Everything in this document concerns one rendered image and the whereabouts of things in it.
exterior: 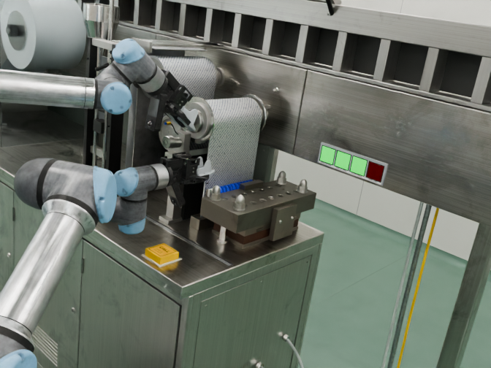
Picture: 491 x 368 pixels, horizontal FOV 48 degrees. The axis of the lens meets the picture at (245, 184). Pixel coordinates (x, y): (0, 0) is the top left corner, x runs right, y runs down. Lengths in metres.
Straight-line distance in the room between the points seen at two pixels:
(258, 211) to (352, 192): 2.94
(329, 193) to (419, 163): 3.07
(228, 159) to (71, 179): 0.74
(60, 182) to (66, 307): 0.97
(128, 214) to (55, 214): 0.45
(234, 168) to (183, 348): 0.62
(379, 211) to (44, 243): 3.62
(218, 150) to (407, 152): 0.58
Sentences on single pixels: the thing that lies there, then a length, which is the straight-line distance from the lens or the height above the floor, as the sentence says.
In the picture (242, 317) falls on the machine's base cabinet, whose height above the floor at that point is 0.70.
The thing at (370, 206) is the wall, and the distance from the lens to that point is 4.53.
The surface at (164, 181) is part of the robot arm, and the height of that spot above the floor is 1.11.
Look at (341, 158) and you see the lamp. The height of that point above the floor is 1.19.
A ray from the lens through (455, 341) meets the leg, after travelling 1.98.
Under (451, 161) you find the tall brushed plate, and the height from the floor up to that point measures 1.29.
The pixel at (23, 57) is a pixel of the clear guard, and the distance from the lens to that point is 2.50.
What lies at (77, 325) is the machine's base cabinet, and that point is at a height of 0.48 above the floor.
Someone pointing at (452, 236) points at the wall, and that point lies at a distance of 4.29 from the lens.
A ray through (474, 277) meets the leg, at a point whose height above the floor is 0.91.
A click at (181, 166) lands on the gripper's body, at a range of 1.66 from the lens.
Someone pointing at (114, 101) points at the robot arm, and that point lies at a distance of 1.38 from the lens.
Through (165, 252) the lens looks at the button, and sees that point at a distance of 1.60.
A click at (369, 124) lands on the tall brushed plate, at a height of 1.32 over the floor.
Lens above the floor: 1.65
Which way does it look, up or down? 19 degrees down
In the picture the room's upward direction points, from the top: 8 degrees clockwise
